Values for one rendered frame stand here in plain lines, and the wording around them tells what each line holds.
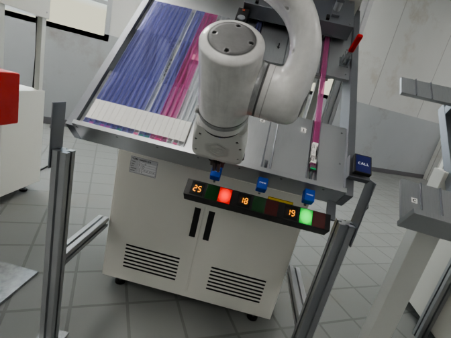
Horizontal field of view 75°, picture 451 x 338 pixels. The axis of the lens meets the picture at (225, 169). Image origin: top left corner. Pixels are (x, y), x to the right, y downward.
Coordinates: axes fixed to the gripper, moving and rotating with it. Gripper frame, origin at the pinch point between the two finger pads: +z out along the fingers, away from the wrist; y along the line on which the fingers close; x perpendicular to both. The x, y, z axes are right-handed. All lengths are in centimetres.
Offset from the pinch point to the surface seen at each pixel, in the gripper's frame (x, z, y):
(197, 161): 2.2, 6.6, -5.2
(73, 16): 212, 156, -202
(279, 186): 2.2, 8.3, 15.5
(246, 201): -4.7, 6.4, 8.4
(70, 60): 180, 187, -202
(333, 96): 54, 26, 33
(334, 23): 56, 0, 22
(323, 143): 15.9, 5.5, 24.3
